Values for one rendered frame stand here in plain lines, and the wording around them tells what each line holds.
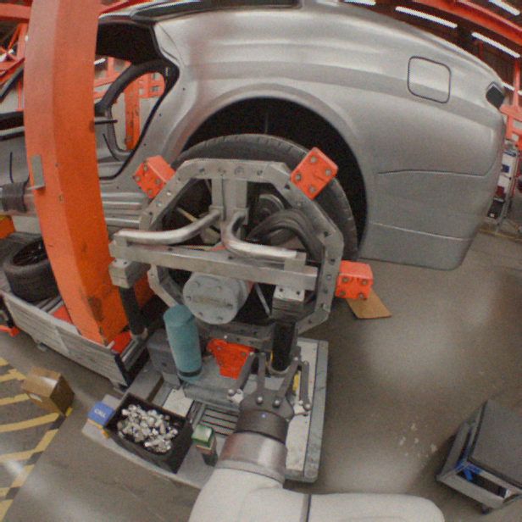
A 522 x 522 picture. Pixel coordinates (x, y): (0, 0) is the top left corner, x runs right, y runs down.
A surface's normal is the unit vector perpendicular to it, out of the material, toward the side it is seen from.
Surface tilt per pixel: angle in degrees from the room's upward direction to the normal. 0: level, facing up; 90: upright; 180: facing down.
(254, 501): 9
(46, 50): 90
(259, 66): 90
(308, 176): 90
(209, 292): 90
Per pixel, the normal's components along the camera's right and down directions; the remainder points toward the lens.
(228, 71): -0.22, 0.46
